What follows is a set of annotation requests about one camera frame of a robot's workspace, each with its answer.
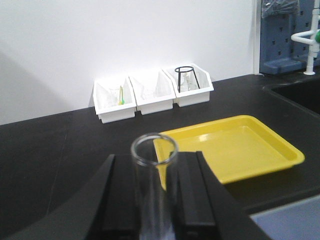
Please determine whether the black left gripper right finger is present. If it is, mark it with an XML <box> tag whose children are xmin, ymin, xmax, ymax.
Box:
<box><xmin>174</xmin><ymin>151</ymin><xmax>270</xmax><ymax>240</ymax></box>

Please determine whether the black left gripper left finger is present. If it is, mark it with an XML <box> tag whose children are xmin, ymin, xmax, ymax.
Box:
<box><xmin>7</xmin><ymin>154</ymin><xmax>137</xmax><ymax>240</ymax></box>

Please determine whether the clear glass test tube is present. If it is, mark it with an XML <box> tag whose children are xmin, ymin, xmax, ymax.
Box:
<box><xmin>130</xmin><ymin>132</ymin><xmax>179</xmax><ymax>240</ymax></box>

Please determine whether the yellow plastic tray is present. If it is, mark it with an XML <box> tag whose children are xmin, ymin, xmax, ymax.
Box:
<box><xmin>163</xmin><ymin>115</ymin><xmax>305</xmax><ymax>184</ymax></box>

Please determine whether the left white storage bin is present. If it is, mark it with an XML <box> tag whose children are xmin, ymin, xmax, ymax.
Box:
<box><xmin>93</xmin><ymin>75</ymin><xmax>137</xmax><ymax>124</ymax></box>

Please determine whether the white storage bin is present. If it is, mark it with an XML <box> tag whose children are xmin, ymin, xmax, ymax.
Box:
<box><xmin>162</xmin><ymin>63</ymin><xmax>214</xmax><ymax>107</ymax></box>
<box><xmin>93</xmin><ymin>75</ymin><xmax>137</xmax><ymax>124</ymax></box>
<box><xmin>128</xmin><ymin>69</ymin><xmax>176</xmax><ymax>115</ymax></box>

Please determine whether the middle white storage bin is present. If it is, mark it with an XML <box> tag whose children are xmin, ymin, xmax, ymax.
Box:
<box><xmin>128</xmin><ymin>69</ymin><xmax>176</xmax><ymax>115</ymax></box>

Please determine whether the right white storage bin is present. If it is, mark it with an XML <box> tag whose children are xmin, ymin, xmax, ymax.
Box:
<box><xmin>162</xmin><ymin>63</ymin><xmax>214</xmax><ymax>107</ymax></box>

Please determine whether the clear flask in right bin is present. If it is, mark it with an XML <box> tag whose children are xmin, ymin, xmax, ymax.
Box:
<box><xmin>180</xmin><ymin>72</ymin><xmax>198</xmax><ymax>92</ymax></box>

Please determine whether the black lab sink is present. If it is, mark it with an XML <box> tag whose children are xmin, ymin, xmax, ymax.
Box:
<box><xmin>263</xmin><ymin>76</ymin><xmax>320</xmax><ymax>118</ymax></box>

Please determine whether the blue pegboard drying rack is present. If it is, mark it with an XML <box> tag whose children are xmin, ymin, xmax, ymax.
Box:
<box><xmin>259</xmin><ymin>0</ymin><xmax>320</xmax><ymax>75</ymax></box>

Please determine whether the white lab faucet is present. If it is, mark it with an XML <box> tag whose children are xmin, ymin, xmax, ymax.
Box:
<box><xmin>290</xmin><ymin>0</ymin><xmax>320</xmax><ymax>76</ymax></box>

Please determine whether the clear plastic bag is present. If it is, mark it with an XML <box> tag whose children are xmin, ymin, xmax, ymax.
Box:
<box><xmin>261</xmin><ymin>0</ymin><xmax>300</xmax><ymax>19</ymax></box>

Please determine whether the black wire tripod stand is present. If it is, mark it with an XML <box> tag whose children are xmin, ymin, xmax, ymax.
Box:
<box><xmin>174</xmin><ymin>65</ymin><xmax>200</xmax><ymax>93</ymax></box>

